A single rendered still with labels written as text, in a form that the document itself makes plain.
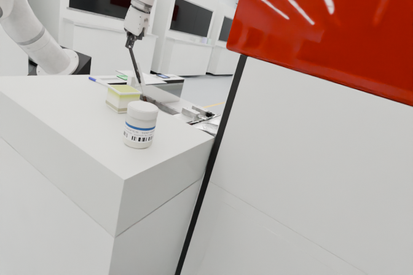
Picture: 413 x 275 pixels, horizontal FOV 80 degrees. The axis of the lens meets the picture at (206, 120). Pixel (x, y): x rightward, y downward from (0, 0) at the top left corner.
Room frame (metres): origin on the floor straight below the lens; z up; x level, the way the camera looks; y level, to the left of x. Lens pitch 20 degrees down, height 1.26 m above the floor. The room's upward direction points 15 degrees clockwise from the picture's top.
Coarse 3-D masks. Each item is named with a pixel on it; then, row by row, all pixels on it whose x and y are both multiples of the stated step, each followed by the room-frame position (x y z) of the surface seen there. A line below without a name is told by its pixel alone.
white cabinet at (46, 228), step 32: (0, 160) 0.61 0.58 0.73; (0, 192) 0.62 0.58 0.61; (32, 192) 0.53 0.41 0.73; (192, 192) 0.65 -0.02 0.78; (0, 224) 0.62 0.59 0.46; (32, 224) 0.53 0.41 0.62; (64, 224) 0.46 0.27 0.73; (96, 224) 0.41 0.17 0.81; (160, 224) 0.53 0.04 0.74; (0, 256) 0.63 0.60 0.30; (32, 256) 0.52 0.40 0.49; (64, 256) 0.45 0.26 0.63; (96, 256) 0.40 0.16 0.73; (128, 256) 0.43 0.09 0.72; (160, 256) 0.57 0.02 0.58
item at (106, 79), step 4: (92, 76) 0.98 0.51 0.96; (96, 76) 1.00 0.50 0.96; (100, 76) 1.01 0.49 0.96; (104, 76) 1.03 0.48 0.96; (108, 76) 1.04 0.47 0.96; (112, 76) 1.06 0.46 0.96; (152, 76) 1.27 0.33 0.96; (156, 76) 1.29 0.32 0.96; (168, 76) 1.39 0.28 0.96; (172, 76) 1.42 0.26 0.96; (176, 76) 1.43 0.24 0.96; (104, 80) 0.97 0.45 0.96; (108, 80) 0.98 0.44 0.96; (112, 80) 1.00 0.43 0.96; (116, 80) 1.01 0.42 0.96; (120, 80) 1.03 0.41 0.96; (124, 80) 1.05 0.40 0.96
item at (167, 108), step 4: (156, 104) 1.21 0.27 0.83; (160, 104) 1.20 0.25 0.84; (164, 104) 1.20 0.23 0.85; (160, 108) 1.20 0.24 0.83; (164, 108) 1.18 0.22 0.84; (168, 108) 1.17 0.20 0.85; (172, 108) 1.18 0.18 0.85; (168, 112) 1.17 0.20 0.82; (172, 112) 1.16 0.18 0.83; (176, 112) 1.15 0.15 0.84; (180, 112) 1.14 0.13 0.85
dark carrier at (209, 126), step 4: (220, 116) 1.10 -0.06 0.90; (208, 120) 1.00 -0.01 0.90; (212, 120) 1.02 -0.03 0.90; (216, 120) 1.03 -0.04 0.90; (196, 124) 0.92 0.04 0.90; (200, 124) 0.93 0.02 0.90; (204, 124) 0.95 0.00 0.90; (208, 124) 0.96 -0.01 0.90; (212, 124) 0.97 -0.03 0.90; (216, 124) 0.98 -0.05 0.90; (200, 128) 0.89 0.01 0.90; (204, 128) 0.90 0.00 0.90; (208, 128) 0.91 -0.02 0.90; (212, 128) 0.93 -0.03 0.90; (216, 128) 0.94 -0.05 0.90; (208, 132) 0.87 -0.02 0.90; (212, 132) 0.89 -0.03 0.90
